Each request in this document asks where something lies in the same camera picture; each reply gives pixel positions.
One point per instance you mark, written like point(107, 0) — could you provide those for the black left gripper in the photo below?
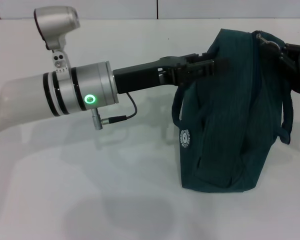
point(140, 77)

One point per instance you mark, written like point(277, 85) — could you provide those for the dark teal insulated lunch bag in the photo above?
point(227, 125)

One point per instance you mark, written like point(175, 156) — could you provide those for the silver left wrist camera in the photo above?
point(56, 25)

